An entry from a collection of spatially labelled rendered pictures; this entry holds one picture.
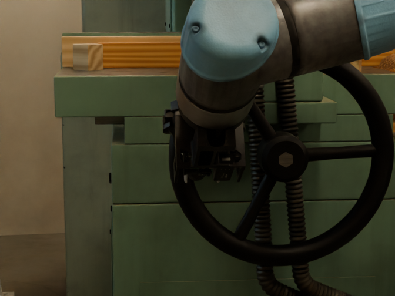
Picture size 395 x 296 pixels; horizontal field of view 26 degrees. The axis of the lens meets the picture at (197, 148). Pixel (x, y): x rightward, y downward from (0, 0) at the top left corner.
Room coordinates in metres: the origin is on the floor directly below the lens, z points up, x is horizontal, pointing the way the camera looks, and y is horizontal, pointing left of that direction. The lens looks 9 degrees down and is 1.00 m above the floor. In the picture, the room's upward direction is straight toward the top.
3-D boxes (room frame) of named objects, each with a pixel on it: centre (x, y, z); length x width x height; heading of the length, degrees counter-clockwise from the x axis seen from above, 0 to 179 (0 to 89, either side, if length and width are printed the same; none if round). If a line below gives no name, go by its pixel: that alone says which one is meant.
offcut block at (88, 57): (1.34, 0.17, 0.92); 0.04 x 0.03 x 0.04; 48
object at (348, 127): (1.35, -0.08, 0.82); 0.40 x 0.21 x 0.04; 95
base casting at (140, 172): (1.53, -0.07, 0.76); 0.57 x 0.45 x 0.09; 5
